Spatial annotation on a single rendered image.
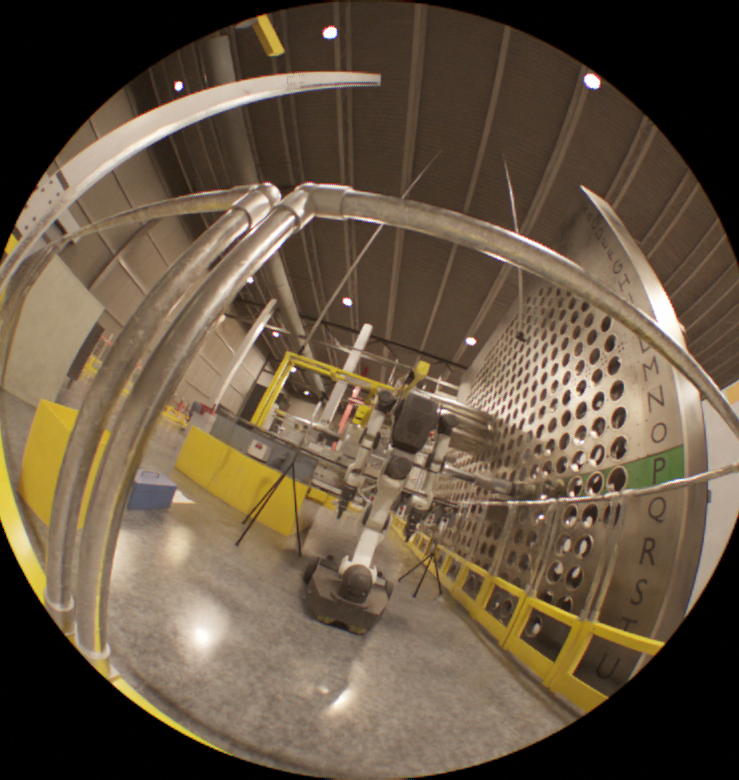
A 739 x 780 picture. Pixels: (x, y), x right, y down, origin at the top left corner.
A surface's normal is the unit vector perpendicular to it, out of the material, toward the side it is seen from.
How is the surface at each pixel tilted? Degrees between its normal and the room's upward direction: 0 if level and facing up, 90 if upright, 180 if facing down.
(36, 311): 90
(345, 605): 90
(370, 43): 180
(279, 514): 90
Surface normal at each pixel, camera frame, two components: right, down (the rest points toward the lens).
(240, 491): 0.01, -0.39
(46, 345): 0.94, 0.33
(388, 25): -0.35, 0.86
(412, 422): -0.05, -0.15
